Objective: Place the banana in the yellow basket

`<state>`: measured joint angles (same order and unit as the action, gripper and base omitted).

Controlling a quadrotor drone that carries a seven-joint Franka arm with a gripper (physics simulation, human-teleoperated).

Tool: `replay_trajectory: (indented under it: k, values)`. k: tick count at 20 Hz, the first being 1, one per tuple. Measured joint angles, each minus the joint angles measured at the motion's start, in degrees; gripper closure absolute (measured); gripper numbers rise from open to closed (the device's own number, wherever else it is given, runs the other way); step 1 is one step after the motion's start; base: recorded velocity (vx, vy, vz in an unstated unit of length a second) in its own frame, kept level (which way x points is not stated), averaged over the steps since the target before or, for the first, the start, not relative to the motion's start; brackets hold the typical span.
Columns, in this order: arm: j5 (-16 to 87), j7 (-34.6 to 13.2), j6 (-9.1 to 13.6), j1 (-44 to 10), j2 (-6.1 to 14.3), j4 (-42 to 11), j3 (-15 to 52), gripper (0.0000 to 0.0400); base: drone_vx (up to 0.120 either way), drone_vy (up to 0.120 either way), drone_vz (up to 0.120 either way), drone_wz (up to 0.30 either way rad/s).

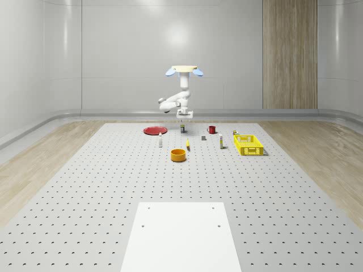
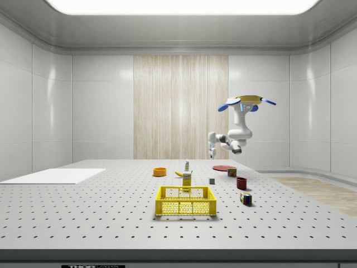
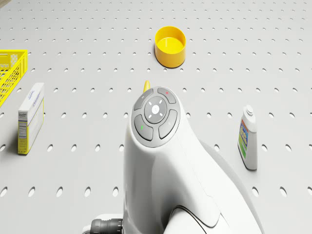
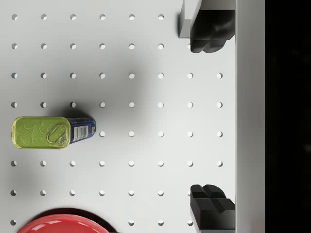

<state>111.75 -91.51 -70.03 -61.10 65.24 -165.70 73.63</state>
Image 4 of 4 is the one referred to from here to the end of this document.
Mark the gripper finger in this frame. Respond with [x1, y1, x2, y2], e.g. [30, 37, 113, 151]
[190, 184, 236, 233]
[179, 0, 236, 53]

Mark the flat-sided can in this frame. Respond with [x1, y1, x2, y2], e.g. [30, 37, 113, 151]
[11, 116, 97, 150]

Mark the red plate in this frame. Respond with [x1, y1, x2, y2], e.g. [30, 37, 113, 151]
[16, 213, 111, 233]

